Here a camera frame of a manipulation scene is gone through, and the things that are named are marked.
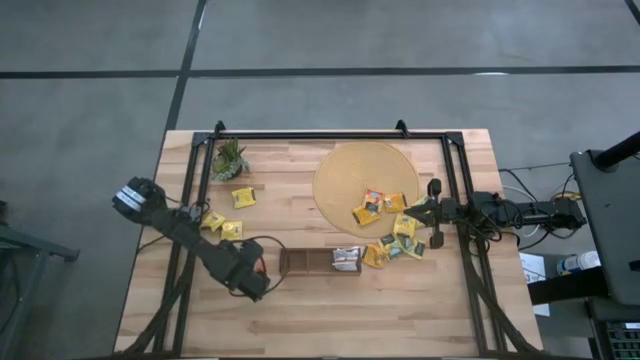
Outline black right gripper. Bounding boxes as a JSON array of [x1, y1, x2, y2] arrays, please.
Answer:
[[403, 178, 459, 250]]

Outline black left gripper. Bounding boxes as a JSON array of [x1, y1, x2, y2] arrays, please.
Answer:
[[224, 238, 272, 303]]

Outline dark wooden divided tray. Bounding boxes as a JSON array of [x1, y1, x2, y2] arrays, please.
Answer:
[[278, 247, 363, 277]]

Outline round woven straw placemat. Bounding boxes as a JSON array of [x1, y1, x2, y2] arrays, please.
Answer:
[[312, 141, 421, 239]]

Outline small potted succulent plant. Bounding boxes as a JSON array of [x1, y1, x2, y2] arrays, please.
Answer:
[[212, 137, 252, 182]]

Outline white paper sheet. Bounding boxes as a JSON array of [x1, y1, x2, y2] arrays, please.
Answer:
[[518, 252, 552, 317]]

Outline black chair armrest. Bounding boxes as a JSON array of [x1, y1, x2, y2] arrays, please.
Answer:
[[527, 266, 604, 306]]

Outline white plastic bottle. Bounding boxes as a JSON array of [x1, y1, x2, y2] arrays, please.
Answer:
[[555, 250, 602, 276]]

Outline dark grey desk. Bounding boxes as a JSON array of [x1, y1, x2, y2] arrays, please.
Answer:
[[569, 148, 640, 307]]

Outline black pole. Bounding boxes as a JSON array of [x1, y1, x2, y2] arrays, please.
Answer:
[[592, 130, 640, 170]]

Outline grey metal stand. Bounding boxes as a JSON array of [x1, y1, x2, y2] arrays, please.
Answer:
[[0, 199, 81, 360]]

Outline black keyboard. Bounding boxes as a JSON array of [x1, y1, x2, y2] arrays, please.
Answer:
[[602, 319, 640, 360]]

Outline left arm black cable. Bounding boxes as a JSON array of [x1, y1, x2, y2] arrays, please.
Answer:
[[229, 234, 289, 297]]

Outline thin black cable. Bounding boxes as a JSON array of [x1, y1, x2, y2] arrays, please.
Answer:
[[498, 160, 572, 174]]

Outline black aluminium table frame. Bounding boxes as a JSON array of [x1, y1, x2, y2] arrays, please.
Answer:
[[112, 129, 551, 360]]

